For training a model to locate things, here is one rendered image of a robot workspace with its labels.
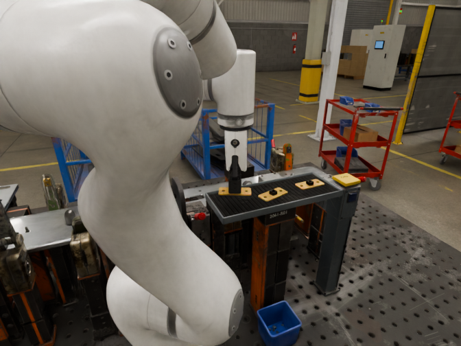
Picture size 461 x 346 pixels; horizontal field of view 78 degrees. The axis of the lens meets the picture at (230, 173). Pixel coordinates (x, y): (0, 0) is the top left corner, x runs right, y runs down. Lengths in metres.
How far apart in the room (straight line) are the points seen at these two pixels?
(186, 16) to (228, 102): 0.29
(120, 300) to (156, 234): 0.22
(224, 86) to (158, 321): 0.45
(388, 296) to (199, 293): 0.96
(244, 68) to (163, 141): 0.44
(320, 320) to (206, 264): 0.74
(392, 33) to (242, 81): 10.58
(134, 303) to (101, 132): 0.35
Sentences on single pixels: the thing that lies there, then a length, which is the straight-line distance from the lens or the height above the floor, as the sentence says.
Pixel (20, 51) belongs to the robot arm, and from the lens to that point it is 0.22.
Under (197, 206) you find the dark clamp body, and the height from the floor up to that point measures 1.08.
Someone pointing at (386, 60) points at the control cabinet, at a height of 0.98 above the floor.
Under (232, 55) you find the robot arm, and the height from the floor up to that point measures 1.53.
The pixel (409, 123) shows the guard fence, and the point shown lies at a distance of 5.61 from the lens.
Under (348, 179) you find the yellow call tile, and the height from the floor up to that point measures 1.16.
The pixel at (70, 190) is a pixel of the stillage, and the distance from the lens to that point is 3.04.
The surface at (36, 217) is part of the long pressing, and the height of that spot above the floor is 1.00.
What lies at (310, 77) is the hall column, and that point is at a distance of 8.12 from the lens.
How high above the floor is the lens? 1.55
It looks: 25 degrees down
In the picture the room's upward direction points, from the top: straight up
